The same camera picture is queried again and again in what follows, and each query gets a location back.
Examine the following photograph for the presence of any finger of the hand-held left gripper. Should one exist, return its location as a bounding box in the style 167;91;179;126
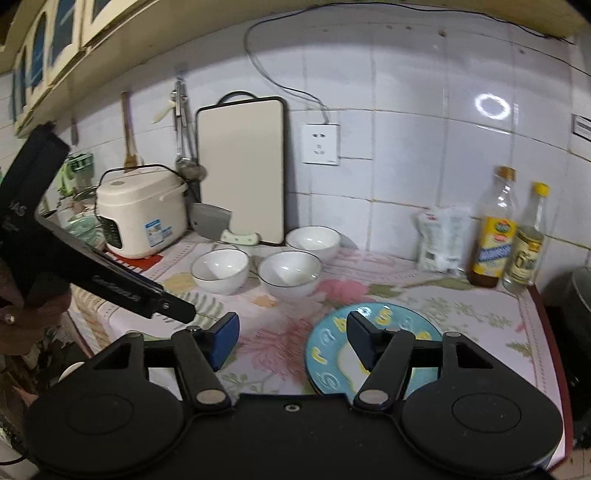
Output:
146;287;195;325

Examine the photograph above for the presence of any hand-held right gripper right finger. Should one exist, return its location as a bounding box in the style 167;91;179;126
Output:
346;311;495;412

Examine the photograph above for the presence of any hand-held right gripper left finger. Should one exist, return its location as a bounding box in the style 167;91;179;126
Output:
83;311;241;414

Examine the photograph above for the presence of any blue egg-print plate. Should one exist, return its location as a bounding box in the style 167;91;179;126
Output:
305;302;441;398

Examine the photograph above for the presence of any white ribbed bowl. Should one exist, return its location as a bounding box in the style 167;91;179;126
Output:
191;248;250;296
285;226;342;264
257;250;324;301

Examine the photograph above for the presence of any person's left hand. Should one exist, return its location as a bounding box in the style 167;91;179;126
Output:
0;258;74;357

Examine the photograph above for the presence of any green colander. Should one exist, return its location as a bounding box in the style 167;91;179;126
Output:
65;213;108;252

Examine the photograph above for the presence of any green hanging rack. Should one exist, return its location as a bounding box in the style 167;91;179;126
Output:
60;152;95;197

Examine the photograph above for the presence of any white rice cooker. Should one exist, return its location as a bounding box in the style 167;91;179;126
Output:
95;164;190;260

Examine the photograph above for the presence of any floral tablecloth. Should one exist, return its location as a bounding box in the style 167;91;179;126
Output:
69;231;566;416

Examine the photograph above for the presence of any white salt bag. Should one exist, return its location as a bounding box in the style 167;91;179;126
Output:
443;207;472;278
416;210;451;273

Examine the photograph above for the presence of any wooden spatula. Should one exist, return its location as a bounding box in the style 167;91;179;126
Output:
121;92;141;169

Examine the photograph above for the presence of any cream cutting board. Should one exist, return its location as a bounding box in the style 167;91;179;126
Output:
195;91;289;246

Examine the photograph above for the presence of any amber cooking wine bottle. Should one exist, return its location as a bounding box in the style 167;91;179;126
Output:
468;166;519;289

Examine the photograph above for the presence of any metal ladle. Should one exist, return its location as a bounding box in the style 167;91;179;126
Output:
172;79;206;181

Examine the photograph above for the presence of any clear vinegar bottle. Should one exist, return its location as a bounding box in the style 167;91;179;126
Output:
502;182;551;294

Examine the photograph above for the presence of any grey cleaver with white handle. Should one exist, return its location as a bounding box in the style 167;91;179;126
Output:
190;202;262;246

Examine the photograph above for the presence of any white wall socket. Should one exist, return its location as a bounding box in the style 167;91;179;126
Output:
301;123;341;166

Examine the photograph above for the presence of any black power cable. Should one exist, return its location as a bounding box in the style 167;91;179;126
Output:
243;2;575;125

